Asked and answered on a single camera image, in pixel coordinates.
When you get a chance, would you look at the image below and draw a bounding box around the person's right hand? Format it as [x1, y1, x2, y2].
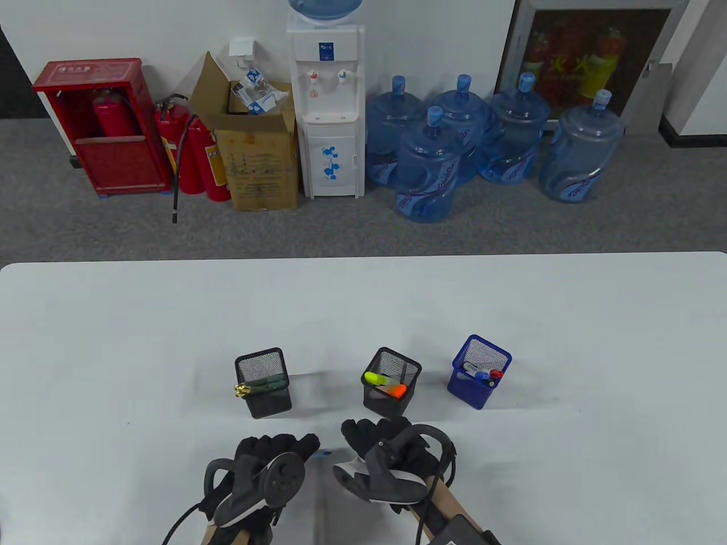
[341, 417, 456, 514]

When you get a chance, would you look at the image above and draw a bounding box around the red extinguisher with yellow label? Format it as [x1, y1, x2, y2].
[187, 116, 232, 202]

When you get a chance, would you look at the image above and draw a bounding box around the pile of plastic wrappers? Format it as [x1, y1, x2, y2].
[230, 67, 291, 115]

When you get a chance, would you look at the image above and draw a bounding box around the black mesh pen holder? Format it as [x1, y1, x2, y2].
[235, 347, 293, 420]
[361, 346, 423, 422]

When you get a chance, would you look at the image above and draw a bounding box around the blue water jug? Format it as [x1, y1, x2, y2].
[538, 89, 626, 203]
[429, 74, 489, 185]
[395, 106, 463, 223]
[477, 72, 551, 185]
[366, 75, 427, 188]

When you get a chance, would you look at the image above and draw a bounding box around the white water dispenser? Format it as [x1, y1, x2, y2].
[286, 10, 366, 199]

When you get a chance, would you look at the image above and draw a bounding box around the open cardboard box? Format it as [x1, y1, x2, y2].
[187, 51, 300, 212]

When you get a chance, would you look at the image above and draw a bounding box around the person's left forearm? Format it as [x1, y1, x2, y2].
[202, 522, 253, 545]

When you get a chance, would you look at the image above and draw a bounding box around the dark door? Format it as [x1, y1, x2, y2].
[0, 26, 53, 121]

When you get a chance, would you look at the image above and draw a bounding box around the person's right forearm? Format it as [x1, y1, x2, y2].
[408, 483, 475, 537]

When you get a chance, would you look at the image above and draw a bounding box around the red extinguisher inside cabinet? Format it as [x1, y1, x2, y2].
[92, 88, 141, 138]

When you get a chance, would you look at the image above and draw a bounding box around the person's left hand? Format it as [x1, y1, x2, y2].
[199, 434, 321, 529]

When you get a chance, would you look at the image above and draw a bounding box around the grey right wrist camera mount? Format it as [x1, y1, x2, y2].
[332, 425, 457, 506]

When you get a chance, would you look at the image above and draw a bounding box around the blue bottle on dispenser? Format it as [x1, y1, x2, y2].
[288, 0, 364, 23]

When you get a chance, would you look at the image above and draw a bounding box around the glass-fronted wall fire cabinet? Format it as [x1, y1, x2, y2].
[494, 0, 691, 137]

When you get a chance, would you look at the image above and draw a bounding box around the red extinguisher with black hose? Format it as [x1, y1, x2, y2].
[154, 94, 199, 225]

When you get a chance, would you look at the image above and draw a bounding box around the black cable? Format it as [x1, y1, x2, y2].
[162, 502, 206, 545]
[413, 443, 458, 545]

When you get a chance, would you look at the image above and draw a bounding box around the blue mesh pen holder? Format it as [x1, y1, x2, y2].
[446, 334, 513, 410]

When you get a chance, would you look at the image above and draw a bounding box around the red fire extinguisher cabinet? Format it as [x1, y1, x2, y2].
[31, 57, 174, 198]

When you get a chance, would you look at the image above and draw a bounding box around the black forearm sensor module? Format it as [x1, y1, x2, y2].
[431, 514, 504, 545]

